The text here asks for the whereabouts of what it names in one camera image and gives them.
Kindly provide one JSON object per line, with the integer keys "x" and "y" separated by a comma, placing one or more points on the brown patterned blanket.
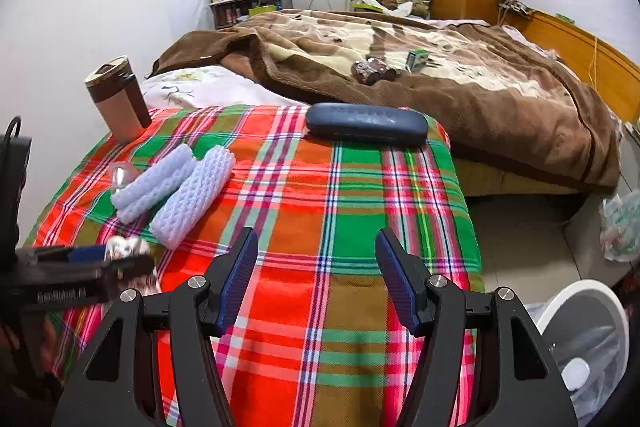
{"x": 500, "y": 107}

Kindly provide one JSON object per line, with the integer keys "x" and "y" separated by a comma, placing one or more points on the white floral sheet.
{"x": 200, "y": 89}

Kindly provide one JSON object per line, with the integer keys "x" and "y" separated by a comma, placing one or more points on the clear plastic container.
{"x": 121, "y": 176}

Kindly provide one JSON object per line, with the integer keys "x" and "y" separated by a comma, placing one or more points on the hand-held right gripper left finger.
{"x": 240, "y": 277}

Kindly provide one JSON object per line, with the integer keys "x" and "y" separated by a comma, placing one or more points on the wooden headboard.
{"x": 575, "y": 42}

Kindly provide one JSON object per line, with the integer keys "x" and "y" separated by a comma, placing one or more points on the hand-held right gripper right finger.
{"x": 395, "y": 277}

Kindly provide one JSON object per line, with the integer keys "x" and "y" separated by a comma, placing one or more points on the clear plastic bottle red label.
{"x": 127, "y": 249}

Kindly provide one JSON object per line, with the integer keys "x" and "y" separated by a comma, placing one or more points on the pink brown travel mug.
{"x": 117, "y": 112}

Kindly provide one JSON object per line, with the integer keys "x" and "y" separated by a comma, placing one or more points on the white trash bin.
{"x": 590, "y": 302}

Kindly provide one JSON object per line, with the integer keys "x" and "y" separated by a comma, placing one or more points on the plaid cloth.
{"x": 325, "y": 207}

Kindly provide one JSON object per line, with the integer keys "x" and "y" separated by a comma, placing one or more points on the small green box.
{"x": 417, "y": 61}

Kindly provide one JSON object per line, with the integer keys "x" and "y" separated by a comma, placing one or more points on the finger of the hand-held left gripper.
{"x": 130, "y": 266}
{"x": 85, "y": 254}

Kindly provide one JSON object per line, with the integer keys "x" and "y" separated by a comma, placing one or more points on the white green plastic bag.
{"x": 622, "y": 227}

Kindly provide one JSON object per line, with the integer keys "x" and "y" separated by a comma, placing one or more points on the dark blue glasses case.
{"x": 365, "y": 124}

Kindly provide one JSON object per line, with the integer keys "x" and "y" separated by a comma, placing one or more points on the white foam net sleeve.
{"x": 155, "y": 179}
{"x": 195, "y": 197}

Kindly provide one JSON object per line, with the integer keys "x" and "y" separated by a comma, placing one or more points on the person's left hand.
{"x": 49, "y": 339}

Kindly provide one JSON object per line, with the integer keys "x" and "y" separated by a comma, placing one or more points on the shelf with bottles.
{"x": 240, "y": 9}

